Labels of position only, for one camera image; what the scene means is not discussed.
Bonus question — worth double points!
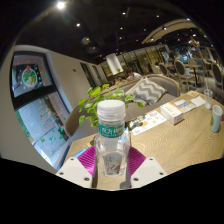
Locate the white round pillar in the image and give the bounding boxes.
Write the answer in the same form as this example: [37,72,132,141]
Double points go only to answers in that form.
[105,52,124,76]

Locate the white tissue box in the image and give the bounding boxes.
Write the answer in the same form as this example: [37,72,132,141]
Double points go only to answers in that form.
[159,101,185,126]

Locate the grey chevron pillow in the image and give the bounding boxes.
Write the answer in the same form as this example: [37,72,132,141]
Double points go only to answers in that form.
[125,77,168,107]

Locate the dark framed decorated window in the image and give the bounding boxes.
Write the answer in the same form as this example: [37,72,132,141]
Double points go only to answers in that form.
[9,51,73,168]

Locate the clear plastic cup with straw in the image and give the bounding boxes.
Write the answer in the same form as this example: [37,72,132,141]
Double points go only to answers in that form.
[203,88,214,111]

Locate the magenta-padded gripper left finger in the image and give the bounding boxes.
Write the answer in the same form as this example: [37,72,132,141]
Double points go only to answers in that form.
[55,145,99,189]

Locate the group of ceiling lights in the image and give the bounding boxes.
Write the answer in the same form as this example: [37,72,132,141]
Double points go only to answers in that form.
[54,0,201,38]

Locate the clear plastic water bottle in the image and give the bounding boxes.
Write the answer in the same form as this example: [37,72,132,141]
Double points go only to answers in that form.
[94,99,132,178]

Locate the white paper sheets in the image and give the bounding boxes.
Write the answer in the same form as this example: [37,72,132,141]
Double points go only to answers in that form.
[173,95,206,114]

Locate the green potted plant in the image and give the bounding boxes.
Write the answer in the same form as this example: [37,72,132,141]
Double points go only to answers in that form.
[78,83,145,129]

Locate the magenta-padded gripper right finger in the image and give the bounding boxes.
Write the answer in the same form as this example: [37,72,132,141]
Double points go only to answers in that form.
[128,146,168,189]

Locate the group of dining chairs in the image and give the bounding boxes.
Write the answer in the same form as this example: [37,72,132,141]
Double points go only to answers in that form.
[158,58,224,92]

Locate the white mug green handle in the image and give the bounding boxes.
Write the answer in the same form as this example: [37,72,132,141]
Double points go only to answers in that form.
[209,104,224,134]

